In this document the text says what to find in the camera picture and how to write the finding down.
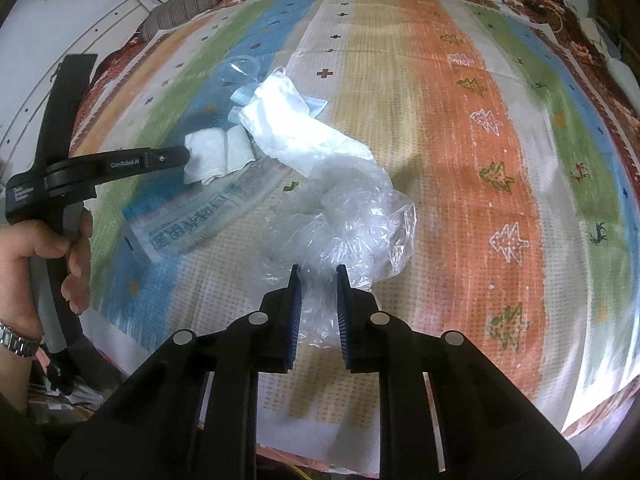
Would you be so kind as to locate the white tissue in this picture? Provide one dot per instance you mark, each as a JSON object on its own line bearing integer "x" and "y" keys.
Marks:
{"x": 215, "y": 152}

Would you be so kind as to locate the clear plastic bag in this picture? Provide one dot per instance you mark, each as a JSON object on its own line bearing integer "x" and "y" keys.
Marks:
{"x": 360, "y": 225}

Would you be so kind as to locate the white plastic sheet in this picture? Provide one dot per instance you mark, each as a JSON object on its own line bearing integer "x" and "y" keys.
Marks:
{"x": 295, "y": 125}

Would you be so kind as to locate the printed clear plastic packet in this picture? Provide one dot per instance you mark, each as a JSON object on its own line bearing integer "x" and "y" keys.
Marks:
{"x": 190, "y": 225}

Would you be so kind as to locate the white headboard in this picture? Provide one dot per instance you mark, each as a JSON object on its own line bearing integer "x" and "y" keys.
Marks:
{"x": 30, "y": 85}

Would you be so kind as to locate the grey striped pillow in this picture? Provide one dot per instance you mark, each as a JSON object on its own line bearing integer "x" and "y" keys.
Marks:
{"x": 185, "y": 5}

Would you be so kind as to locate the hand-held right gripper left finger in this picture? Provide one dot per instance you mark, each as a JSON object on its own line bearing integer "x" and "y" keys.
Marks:
{"x": 294, "y": 315}

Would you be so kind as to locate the silver wristwatch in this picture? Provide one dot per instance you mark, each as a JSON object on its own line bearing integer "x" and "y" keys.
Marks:
{"x": 17, "y": 340}

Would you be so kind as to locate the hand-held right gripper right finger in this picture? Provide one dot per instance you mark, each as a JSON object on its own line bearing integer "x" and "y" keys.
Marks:
{"x": 344, "y": 330}

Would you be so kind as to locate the person's left hand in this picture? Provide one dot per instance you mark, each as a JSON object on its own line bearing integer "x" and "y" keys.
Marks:
{"x": 20, "y": 260}

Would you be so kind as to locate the striped colourful mat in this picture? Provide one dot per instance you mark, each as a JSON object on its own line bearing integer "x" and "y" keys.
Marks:
{"x": 450, "y": 210}

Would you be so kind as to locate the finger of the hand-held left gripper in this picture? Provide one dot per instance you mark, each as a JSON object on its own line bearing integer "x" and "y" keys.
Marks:
{"x": 125, "y": 167}

